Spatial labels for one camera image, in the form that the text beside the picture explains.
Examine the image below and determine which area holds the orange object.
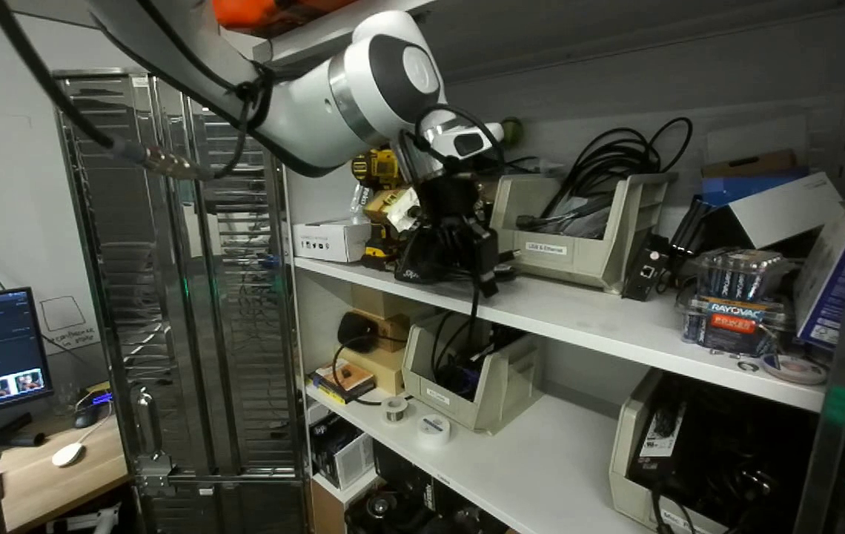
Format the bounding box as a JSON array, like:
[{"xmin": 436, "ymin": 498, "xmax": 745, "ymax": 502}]
[{"xmin": 212, "ymin": 0, "xmax": 359, "ymax": 38}]

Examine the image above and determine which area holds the white metal shelf unit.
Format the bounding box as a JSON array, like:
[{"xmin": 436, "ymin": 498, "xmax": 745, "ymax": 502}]
[{"xmin": 283, "ymin": 0, "xmax": 845, "ymax": 534}]

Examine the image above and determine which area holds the small solder roll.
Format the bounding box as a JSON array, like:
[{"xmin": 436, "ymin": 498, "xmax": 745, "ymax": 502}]
[{"xmin": 384, "ymin": 393, "xmax": 415, "ymax": 425}]

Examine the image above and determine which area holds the beige bin with adapters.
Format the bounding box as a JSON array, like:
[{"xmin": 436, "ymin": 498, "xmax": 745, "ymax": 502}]
[{"xmin": 606, "ymin": 369, "xmax": 821, "ymax": 534}]

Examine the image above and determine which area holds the black upright device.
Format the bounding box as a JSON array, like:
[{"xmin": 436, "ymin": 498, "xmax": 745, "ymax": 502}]
[{"xmin": 670, "ymin": 194, "xmax": 717, "ymax": 262}]

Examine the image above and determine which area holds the beige labelled storage bin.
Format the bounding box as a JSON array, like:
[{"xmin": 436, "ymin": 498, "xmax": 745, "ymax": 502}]
[{"xmin": 489, "ymin": 173, "xmax": 677, "ymax": 295}]

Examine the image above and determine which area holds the tiny white box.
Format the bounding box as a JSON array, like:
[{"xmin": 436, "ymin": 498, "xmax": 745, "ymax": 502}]
[{"xmin": 418, "ymin": 412, "xmax": 456, "ymax": 443}]

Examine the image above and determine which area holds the small orange black board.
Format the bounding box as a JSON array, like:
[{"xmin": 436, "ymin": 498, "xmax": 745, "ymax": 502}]
[{"xmin": 305, "ymin": 366, "xmax": 384, "ymax": 406}]

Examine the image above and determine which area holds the yellow power drill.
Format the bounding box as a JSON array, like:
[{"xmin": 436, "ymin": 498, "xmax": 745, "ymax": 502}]
[{"xmin": 347, "ymin": 145, "xmax": 421, "ymax": 270}]

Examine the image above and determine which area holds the open blue white box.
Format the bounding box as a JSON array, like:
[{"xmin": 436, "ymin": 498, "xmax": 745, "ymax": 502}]
[{"xmin": 697, "ymin": 173, "xmax": 845, "ymax": 255}]

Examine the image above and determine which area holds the clear AA battery pack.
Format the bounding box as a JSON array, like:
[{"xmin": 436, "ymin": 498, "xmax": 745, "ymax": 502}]
[{"xmin": 694, "ymin": 246, "xmax": 800, "ymax": 307}]

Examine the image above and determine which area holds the blue white product box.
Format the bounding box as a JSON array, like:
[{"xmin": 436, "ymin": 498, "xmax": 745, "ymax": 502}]
[{"xmin": 793, "ymin": 204, "xmax": 845, "ymax": 357}]

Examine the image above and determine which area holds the coiled black cable bundle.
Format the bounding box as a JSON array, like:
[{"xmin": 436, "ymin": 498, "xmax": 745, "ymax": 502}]
[{"xmin": 528, "ymin": 117, "xmax": 697, "ymax": 241}]

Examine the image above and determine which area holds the wooden desk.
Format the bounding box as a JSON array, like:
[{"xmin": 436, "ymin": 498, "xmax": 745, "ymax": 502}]
[{"xmin": 0, "ymin": 412, "xmax": 133, "ymax": 534}]

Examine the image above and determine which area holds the small white carton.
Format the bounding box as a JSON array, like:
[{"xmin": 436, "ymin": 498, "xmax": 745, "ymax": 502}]
[{"xmin": 295, "ymin": 218, "xmax": 375, "ymax": 267}]

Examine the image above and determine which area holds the black adapter bundle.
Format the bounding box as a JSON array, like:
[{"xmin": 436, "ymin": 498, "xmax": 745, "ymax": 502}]
[{"xmin": 637, "ymin": 379, "xmax": 820, "ymax": 534}]

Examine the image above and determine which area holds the flat tape roll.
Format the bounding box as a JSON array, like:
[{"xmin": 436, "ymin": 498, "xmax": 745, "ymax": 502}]
[{"xmin": 759, "ymin": 350, "xmax": 833, "ymax": 388}]

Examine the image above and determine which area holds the green tennis ball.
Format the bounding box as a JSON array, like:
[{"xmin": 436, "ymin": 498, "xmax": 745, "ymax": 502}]
[{"xmin": 496, "ymin": 117, "xmax": 528, "ymax": 145}]

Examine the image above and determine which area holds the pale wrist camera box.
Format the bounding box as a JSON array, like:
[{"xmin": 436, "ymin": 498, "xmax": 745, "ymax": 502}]
[{"xmin": 372, "ymin": 183, "xmax": 428, "ymax": 237}]

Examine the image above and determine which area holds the flat brown cardboard box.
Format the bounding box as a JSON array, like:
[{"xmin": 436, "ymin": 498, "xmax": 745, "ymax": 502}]
[{"xmin": 701, "ymin": 145, "xmax": 808, "ymax": 181}]

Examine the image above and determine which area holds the small tan cardboard box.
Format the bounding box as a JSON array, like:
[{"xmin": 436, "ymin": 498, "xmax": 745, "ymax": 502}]
[{"xmin": 344, "ymin": 286, "xmax": 415, "ymax": 399}]

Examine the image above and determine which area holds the beige bin with cables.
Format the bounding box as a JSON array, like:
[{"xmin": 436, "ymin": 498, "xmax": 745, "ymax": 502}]
[{"xmin": 402, "ymin": 313, "xmax": 550, "ymax": 436}]

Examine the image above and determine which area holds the white paper sheet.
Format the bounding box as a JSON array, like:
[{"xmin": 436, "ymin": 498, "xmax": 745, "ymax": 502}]
[{"xmin": 38, "ymin": 295, "xmax": 95, "ymax": 341}]

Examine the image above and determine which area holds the white computer mouse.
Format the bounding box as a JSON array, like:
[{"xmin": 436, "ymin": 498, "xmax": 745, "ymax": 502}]
[{"xmin": 49, "ymin": 440, "xmax": 89, "ymax": 473}]

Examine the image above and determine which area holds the black round webcam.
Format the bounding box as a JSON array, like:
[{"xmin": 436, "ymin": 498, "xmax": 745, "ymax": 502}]
[{"xmin": 336, "ymin": 308, "xmax": 384, "ymax": 357}]

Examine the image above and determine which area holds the thin black cable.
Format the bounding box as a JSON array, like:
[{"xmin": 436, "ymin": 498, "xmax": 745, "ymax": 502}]
[{"xmin": 452, "ymin": 283, "xmax": 492, "ymax": 399}]

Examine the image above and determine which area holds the black network adapter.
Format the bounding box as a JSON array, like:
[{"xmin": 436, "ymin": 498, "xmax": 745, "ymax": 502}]
[{"xmin": 624, "ymin": 235, "xmax": 682, "ymax": 304}]

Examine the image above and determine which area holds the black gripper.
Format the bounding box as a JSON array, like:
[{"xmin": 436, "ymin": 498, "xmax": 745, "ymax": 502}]
[{"xmin": 396, "ymin": 157, "xmax": 508, "ymax": 304}]

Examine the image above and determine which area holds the chrome wire rack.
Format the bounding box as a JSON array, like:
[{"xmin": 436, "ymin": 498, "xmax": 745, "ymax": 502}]
[{"xmin": 50, "ymin": 68, "xmax": 311, "ymax": 534}]

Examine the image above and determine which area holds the white vented open box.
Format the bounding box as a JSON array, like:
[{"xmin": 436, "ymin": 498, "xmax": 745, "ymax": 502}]
[{"xmin": 305, "ymin": 412, "xmax": 379, "ymax": 493}]

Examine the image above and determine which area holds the black round lens device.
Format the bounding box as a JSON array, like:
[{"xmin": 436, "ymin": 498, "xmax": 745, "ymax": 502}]
[{"xmin": 344, "ymin": 473, "xmax": 415, "ymax": 534}]

